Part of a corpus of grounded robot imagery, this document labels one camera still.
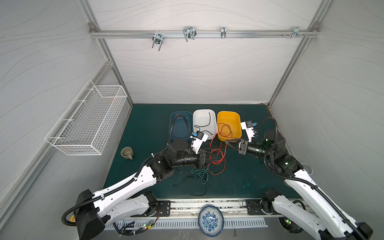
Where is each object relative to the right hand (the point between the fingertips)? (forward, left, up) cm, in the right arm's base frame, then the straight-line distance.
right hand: (228, 138), depth 66 cm
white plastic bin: (+32, +11, -28) cm, 44 cm away
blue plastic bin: (+24, +27, -24) cm, 43 cm away
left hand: (-8, +4, -3) cm, 9 cm away
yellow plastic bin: (+35, -10, -28) cm, 45 cm away
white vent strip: (-30, +20, -30) cm, 47 cm away
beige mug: (+3, +58, -26) cm, 63 cm away
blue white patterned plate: (-29, +6, -29) cm, 41 cm away
